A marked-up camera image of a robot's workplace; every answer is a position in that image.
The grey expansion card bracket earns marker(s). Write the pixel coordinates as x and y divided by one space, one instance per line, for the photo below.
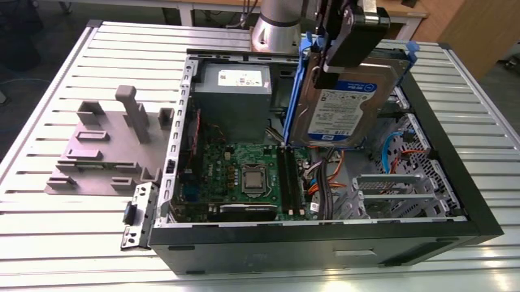
142 213

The black PC case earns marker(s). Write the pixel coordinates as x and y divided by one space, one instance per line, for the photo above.
283 252

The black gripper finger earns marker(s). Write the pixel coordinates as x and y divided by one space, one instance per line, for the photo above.
326 76

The grey power supply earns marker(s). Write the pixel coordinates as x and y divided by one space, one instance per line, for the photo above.
231 112

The white desk frame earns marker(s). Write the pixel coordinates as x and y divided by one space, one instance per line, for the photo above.
186 16

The grey parts rack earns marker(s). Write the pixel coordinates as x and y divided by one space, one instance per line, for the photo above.
122 152

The green RAM stick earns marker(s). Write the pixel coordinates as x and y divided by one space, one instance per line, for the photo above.
97 166

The silver CPU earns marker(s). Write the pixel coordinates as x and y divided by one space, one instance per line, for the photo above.
254 179

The CPU socket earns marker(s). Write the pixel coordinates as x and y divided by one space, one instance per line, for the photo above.
255 194

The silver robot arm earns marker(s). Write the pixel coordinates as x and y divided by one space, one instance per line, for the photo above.
275 33

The hard disk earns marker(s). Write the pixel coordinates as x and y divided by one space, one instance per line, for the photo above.
345 115

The black RAM slot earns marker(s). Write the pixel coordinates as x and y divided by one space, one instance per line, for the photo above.
297 182
286 182

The green motherboard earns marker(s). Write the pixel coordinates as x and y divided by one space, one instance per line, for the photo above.
219 158

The wooden desk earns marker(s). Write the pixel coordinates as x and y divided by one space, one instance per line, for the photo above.
410 12

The black graphics card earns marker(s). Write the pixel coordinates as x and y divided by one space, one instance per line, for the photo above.
243 213

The wooden cabinet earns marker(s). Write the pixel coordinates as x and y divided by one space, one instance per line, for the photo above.
478 30

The grey metal disk bay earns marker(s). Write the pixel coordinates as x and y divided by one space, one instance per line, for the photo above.
398 197

